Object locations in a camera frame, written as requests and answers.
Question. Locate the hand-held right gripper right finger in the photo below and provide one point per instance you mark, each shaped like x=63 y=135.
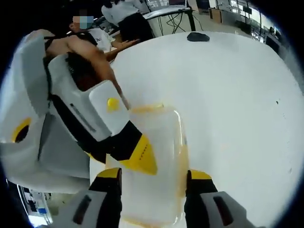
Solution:
x=228 y=211

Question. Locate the clear box with yellow buckle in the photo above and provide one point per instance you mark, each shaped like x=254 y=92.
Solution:
x=156 y=142

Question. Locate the black computer mouse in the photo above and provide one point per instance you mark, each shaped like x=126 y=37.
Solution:
x=197 y=37

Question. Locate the brown cardboard box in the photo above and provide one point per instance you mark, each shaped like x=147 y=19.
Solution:
x=215 y=14

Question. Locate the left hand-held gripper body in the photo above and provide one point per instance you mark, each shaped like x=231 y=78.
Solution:
x=21 y=95

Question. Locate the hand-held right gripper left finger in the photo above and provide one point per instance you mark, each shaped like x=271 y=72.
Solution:
x=88 y=209

